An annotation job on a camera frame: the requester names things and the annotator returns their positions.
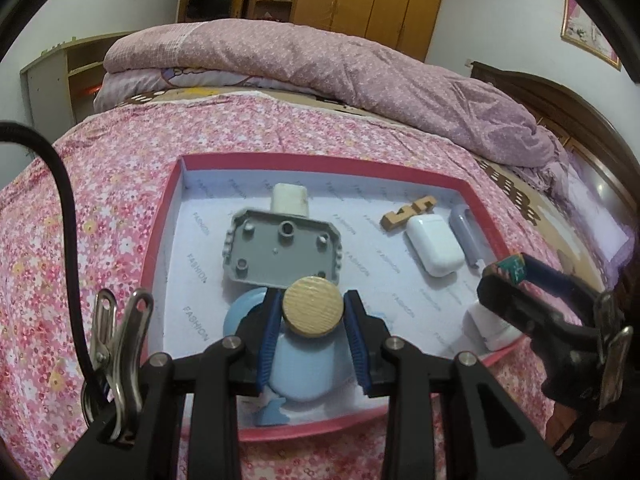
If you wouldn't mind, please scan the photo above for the white bottle orange label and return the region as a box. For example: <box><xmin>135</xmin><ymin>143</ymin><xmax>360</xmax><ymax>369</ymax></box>
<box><xmin>462</xmin><ymin>305</ymin><xmax>523</xmax><ymax>352</ymax></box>

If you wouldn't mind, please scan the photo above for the dark wooden headboard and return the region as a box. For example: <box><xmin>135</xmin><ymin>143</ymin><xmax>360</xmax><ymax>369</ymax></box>
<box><xmin>470</xmin><ymin>60</ymin><xmax>640</xmax><ymax>211</ymax></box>

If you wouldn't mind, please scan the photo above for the framed wall picture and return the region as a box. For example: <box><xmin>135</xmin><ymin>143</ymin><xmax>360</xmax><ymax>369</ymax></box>
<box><xmin>560</xmin><ymin>0</ymin><xmax>623</xmax><ymax>71</ymax></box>

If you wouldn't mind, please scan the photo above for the red cardboard tray box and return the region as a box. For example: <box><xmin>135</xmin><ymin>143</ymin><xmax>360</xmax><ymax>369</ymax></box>
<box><xmin>137</xmin><ymin>154</ymin><xmax>531</xmax><ymax>443</ymax></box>

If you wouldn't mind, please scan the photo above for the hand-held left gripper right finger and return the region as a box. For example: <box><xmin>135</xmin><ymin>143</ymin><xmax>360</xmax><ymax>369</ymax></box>
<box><xmin>342</xmin><ymin>289</ymin><xmax>571</xmax><ymax>480</ymax></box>

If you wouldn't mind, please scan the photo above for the wooden puzzle piece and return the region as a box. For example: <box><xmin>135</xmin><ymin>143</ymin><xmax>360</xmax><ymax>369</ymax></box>
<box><xmin>381</xmin><ymin>195</ymin><xmax>438</xmax><ymax>233</ymax></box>

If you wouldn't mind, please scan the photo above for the grey plastic tube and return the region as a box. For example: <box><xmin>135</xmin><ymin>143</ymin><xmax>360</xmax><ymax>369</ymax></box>
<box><xmin>448</xmin><ymin>207</ymin><xmax>488</xmax><ymax>268</ymax></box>

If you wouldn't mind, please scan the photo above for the white earbuds case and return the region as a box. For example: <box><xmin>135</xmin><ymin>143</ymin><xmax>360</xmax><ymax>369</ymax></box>
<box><xmin>405</xmin><ymin>215</ymin><xmax>463</xmax><ymax>277</ymax></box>

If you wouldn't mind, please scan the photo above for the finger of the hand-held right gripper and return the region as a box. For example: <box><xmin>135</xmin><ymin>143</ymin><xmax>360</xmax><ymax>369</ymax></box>
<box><xmin>520</xmin><ymin>255</ymin><xmax>608</xmax><ymax>311</ymax></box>
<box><xmin>476</xmin><ymin>271</ymin><xmax>596</xmax><ymax>356</ymax></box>

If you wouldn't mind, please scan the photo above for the round wooden disc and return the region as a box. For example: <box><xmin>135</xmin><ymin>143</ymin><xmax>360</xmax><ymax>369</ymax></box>
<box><xmin>281</xmin><ymin>276</ymin><xmax>343</xmax><ymax>337</ymax></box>

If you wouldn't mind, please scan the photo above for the black cable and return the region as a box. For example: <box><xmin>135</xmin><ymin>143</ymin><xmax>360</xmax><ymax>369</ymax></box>
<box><xmin>0</xmin><ymin>120</ymin><xmax>108</xmax><ymax>411</ymax></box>

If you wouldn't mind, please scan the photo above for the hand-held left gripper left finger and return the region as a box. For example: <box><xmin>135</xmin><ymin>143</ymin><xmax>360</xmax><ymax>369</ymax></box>
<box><xmin>50</xmin><ymin>287</ymin><xmax>286</xmax><ymax>480</ymax></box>

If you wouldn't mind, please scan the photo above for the white wall charger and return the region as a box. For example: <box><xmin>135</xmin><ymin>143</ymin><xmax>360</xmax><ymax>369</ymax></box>
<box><xmin>271</xmin><ymin>183</ymin><xmax>310</xmax><ymax>218</ymax></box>

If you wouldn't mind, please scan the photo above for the beige shelf unit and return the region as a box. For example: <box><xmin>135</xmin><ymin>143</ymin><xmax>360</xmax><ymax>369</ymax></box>
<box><xmin>20</xmin><ymin>32</ymin><xmax>133</xmax><ymax>128</ymax></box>

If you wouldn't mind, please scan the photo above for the metal spring clip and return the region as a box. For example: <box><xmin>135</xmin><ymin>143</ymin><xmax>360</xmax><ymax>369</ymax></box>
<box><xmin>592</xmin><ymin>292</ymin><xmax>635</xmax><ymax>411</ymax></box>
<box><xmin>82</xmin><ymin>287</ymin><xmax>155</xmax><ymax>446</ymax></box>

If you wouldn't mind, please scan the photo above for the pink quilt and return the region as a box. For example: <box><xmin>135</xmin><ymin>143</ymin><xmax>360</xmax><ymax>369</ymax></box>
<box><xmin>92</xmin><ymin>17</ymin><xmax>571</xmax><ymax>196</ymax></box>

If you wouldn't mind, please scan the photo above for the small green box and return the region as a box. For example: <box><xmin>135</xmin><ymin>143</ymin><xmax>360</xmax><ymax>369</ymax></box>
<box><xmin>492</xmin><ymin>255</ymin><xmax>526</xmax><ymax>286</ymax></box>

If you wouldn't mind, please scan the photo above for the purple pillow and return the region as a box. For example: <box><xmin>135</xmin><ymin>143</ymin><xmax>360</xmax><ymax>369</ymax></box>
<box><xmin>560</xmin><ymin>145</ymin><xmax>636</xmax><ymax>266</ymax></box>

